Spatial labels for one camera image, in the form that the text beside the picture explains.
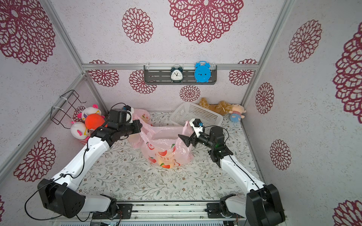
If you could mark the white plush toy yellow glasses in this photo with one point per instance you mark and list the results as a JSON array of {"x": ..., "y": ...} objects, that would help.
[{"x": 94, "y": 109}]

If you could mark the pink plastic bag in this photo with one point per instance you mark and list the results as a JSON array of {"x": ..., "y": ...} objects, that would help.
[
  {"x": 142, "y": 115},
  {"x": 162, "y": 143}
]

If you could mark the dark green alarm clock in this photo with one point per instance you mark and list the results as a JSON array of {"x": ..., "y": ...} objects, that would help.
[{"x": 176, "y": 74}]

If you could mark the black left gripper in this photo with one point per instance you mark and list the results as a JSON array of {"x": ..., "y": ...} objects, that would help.
[{"x": 135, "y": 127}]

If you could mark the black wire wall rack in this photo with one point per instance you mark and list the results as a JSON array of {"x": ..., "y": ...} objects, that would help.
[{"x": 67, "y": 113}]

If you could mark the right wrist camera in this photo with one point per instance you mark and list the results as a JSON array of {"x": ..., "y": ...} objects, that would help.
[{"x": 197, "y": 126}]

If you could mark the white pink striped plush toy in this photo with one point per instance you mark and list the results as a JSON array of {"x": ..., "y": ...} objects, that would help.
[{"x": 80, "y": 132}]

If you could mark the blue alarm clock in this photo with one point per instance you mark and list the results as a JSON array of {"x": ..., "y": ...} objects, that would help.
[{"x": 202, "y": 72}]

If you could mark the brown plush teddy bear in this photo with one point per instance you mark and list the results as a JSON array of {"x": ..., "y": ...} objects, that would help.
[{"x": 221, "y": 108}]

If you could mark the small doll blue outfit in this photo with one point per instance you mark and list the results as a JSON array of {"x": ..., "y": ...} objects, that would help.
[{"x": 236, "y": 113}]

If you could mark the white plastic lattice basket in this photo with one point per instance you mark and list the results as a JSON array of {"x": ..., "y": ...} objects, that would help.
[{"x": 187, "y": 111}]

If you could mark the grey wall shelf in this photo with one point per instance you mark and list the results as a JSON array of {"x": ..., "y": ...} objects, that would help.
[{"x": 161, "y": 76}]

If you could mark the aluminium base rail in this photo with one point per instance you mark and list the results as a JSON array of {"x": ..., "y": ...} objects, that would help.
[{"x": 152, "y": 213}]

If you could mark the orange plush dinosaur toy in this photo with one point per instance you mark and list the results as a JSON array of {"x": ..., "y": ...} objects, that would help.
[{"x": 94, "y": 121}]

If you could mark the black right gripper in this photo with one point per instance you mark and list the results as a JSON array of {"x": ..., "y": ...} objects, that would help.
[{"x": 193, "y": 138}]

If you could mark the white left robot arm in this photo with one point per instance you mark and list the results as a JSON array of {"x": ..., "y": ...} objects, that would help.
[{"x": 60, "y": 195}]

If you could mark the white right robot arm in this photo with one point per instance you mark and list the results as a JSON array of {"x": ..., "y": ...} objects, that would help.
[{"x": 262, "y": 205}]

